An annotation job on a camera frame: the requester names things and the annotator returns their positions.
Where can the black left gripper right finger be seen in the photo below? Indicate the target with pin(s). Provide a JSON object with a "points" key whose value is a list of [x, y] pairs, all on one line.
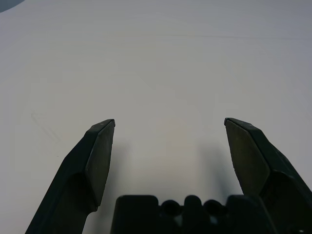
{"points": [[258, 158]]}

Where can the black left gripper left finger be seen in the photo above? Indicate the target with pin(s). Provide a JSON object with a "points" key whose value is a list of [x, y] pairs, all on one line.
{"points": [[80, 170]]}

